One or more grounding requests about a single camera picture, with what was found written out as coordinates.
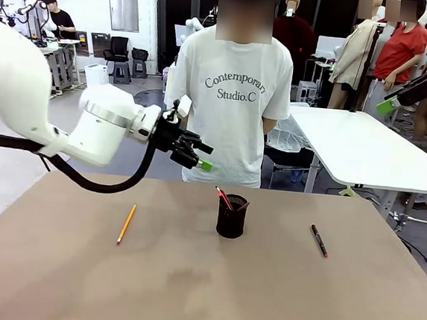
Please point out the person in white T-shirt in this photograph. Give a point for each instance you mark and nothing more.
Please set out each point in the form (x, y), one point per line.
(230, 139)

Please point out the black pen with red end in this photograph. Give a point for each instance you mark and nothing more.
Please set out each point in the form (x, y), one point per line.
(318, 240)

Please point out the white air purifier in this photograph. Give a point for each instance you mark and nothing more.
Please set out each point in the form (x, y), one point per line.
(95, 75)

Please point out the clear plastic sheet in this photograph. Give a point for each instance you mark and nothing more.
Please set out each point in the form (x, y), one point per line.
(290, 135)

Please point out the person in red shirt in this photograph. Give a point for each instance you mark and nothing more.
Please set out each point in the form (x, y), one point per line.
(398, 52)

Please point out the dark plastic stool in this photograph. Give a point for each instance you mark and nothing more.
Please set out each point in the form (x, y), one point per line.
(140, 61)
(122, 72)

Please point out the white screen panel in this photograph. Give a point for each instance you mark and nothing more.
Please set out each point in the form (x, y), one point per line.
(330, 46)

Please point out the mannequin in beige jacket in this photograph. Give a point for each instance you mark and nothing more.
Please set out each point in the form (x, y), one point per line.
(353, 56)

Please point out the table with white cloth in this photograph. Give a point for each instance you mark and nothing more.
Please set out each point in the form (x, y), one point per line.
(167, 85)

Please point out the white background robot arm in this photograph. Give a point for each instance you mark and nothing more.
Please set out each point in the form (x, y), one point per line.
(29, 3)
(195, 23)

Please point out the yellow pencil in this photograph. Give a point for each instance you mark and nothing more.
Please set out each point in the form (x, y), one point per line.
(126, 223)

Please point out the grey wall panel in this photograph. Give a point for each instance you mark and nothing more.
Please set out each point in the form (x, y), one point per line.
(123, 10)

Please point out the person in black shirt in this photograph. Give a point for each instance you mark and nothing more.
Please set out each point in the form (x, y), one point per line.
(63, 21)

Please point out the mannequin in maroon top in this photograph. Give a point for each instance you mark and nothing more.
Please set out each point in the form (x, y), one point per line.
(302, 44)

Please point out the white computer tower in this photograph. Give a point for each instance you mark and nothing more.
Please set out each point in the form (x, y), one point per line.
(307, 91)

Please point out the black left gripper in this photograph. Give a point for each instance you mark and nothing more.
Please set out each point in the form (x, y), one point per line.
(167, 137)

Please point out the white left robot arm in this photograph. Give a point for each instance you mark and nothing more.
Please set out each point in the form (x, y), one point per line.
(18, 86)

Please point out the black office chair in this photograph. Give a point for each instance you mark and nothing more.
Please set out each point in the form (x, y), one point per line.
(116, 48)

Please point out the black mesh pen holder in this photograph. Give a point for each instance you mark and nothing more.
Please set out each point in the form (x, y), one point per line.
(230, 223)

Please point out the person left forearm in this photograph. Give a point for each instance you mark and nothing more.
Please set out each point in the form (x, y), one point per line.
(268, 125)

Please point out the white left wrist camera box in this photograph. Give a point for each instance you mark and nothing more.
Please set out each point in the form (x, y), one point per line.
(184, 107)

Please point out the grey lab workbench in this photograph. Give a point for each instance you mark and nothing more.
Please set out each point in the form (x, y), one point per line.
(63, 64)

